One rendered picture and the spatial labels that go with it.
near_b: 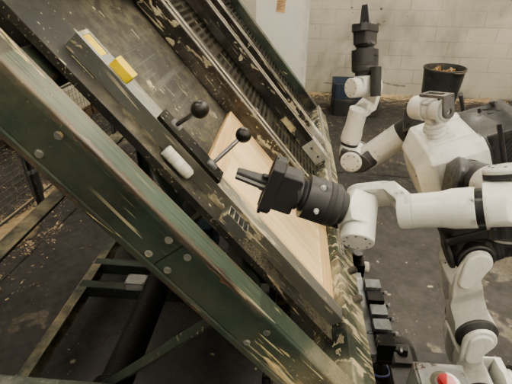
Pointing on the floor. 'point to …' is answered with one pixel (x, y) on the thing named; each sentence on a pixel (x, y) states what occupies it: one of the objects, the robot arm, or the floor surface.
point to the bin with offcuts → (443, 78)
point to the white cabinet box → (286, 30)
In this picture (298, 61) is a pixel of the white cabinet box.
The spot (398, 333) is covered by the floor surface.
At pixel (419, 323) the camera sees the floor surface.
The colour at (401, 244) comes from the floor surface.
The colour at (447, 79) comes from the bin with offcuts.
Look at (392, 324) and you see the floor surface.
